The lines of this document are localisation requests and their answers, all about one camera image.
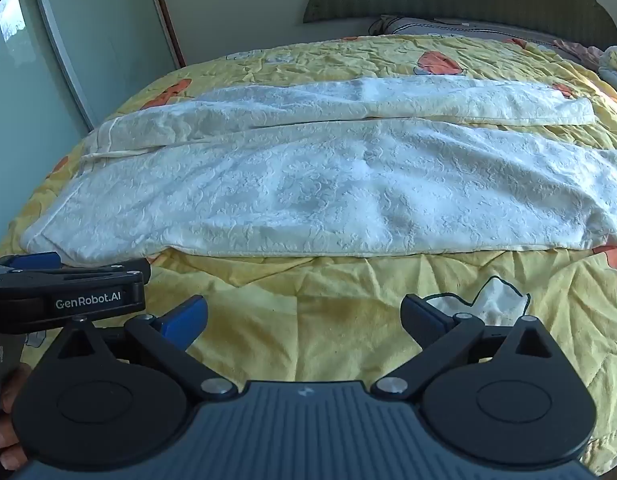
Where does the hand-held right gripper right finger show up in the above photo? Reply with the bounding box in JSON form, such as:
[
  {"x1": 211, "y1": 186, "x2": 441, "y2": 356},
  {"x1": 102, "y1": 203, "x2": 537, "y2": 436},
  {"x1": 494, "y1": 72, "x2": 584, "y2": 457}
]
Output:
[{"x1": 371, "y1": 294, "x2": 575, "y2": 403}]

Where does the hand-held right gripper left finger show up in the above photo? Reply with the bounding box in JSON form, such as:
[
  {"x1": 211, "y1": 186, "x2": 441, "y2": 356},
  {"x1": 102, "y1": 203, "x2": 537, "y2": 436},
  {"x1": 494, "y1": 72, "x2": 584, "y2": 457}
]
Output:
[{"x1": 38, "y1": 294, "x2": 239, "y2": 402}]

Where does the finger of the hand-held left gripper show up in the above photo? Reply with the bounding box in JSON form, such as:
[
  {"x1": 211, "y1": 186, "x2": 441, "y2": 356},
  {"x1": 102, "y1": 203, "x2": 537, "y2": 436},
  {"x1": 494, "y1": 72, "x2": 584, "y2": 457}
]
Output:
[
  {"x1": 0, "y1": 251, "x2": 62, "y2": 272},
  {"x1": 0, "y1": 258, "x2": 152, "y2": 288}
]

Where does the person's left hand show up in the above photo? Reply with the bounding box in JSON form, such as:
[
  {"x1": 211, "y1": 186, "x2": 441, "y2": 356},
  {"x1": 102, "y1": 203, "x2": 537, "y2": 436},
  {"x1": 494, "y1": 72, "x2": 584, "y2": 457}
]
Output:
[{"x1": 0, "y1": 363, "x2": 34, "y2": 471}]

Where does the yellow carrot print blanket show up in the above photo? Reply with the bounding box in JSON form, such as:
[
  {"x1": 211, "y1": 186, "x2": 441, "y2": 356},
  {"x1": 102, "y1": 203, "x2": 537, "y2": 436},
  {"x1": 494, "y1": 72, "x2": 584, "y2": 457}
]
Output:
[{"x1": 0, "y1": 34, "x2": 617, "y2": 476}]

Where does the brown wooden trim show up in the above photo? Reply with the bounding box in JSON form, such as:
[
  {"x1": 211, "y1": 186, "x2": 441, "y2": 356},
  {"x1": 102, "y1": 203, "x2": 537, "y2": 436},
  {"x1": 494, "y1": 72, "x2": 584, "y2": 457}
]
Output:
[{"x1": 146, "y1": 0, "x2": 186, "y2": 69}]

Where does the grey patterned pillow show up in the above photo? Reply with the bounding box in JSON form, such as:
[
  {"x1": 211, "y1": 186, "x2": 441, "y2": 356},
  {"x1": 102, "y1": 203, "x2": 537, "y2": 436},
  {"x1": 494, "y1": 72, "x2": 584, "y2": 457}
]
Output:
[{"x1": 367, "y1": 14, "x2": 605, "y2": 70}]

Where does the folded pale patterned blanket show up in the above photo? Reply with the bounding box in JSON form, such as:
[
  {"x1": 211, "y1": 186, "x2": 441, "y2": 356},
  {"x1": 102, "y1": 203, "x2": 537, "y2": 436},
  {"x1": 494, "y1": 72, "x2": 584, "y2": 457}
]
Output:
[{"x1": 596, "y1": 45, "x2": 617, "y2": 97}]

